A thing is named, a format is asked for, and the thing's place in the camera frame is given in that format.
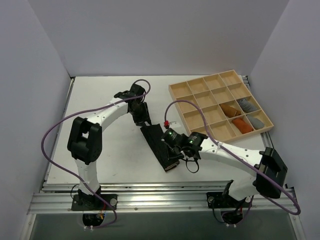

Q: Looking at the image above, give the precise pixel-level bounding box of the black pinstriped underwear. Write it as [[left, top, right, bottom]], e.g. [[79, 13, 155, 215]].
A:
[[140, 124, 180, 173]]

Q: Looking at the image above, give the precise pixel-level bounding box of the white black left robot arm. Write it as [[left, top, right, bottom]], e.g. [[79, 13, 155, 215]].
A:
[[67, 83, 152, 210]]

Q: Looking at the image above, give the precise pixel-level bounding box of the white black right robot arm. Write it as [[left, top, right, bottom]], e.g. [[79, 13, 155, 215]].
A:
[[161, 128, 288, 207]]

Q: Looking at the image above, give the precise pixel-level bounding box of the brown rolled cloth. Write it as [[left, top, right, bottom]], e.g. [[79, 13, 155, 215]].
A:
[[220, 103, 242, 118]]

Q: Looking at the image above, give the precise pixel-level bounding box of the wooden compartment tray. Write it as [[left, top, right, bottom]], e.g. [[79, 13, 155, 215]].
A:
[[168, 70, 274, 143]]

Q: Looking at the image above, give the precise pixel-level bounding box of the orange rolled cloth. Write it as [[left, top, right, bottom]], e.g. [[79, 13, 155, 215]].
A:
[[232, 117, 254, 134]]

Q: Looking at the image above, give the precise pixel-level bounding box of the grey striped rolled cloth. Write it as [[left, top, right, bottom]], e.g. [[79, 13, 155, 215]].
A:
[[237, 98, 258, 113]]

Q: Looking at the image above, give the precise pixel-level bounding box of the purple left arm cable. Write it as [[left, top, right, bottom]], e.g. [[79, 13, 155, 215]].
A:
[[40, 79, 151, 229]]

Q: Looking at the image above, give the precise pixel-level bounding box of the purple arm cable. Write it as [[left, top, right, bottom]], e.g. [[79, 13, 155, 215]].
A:
[[40, 79, 151, 229], [163, 99, 302, 223]]

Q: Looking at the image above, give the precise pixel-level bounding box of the thin black camera cable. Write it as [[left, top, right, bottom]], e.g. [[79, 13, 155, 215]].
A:
[[183, 157, 200, 174]]

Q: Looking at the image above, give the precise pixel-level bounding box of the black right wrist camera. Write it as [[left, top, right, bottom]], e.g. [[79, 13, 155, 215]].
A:
[[161, 128, 188, 148]]

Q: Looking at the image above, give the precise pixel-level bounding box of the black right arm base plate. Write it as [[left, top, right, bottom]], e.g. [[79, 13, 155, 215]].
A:
[[206, 191, 249, 209]]

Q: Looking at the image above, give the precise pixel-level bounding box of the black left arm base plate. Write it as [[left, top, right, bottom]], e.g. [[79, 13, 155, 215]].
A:
[[71, 194, 118, 211]]

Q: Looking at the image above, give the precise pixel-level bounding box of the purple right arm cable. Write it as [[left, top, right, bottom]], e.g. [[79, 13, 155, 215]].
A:
[[163, 99, 302, 223]]

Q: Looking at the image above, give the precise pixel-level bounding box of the aluminium rail frame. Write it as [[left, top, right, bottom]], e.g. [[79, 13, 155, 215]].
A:
[[26, 74, 307, 240]]

